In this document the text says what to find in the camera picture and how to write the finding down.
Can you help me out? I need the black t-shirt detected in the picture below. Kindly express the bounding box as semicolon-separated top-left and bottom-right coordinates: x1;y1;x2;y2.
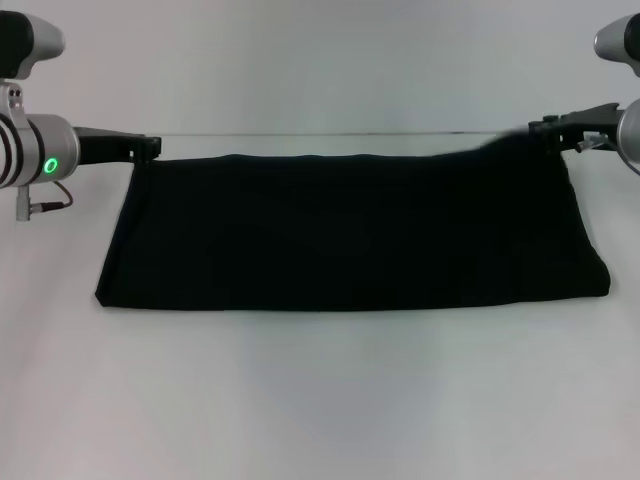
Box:
93;130;614;315

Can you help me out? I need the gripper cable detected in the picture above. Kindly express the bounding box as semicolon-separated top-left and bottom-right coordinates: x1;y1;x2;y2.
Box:
574;131;640;177
14;180;76;222

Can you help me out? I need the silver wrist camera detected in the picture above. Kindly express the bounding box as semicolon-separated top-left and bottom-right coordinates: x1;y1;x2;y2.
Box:
593;13;640;79
0;9;67;82

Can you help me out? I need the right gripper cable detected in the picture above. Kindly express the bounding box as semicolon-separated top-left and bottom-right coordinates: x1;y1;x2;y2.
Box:
574;131;640;177

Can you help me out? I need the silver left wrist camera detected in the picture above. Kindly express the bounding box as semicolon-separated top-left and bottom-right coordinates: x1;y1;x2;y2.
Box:
0;9;67;82

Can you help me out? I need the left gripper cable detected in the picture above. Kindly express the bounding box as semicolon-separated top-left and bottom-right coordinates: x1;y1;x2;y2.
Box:
14;180;76;222

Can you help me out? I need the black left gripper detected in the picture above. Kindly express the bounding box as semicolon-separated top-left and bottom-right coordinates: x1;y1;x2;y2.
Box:
72;125;164;165

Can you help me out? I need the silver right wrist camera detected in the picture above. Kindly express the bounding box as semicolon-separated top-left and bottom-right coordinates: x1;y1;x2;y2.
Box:
593;13;640;79

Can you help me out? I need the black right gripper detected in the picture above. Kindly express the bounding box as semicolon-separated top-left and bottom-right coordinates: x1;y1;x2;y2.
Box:
528;102;622;155

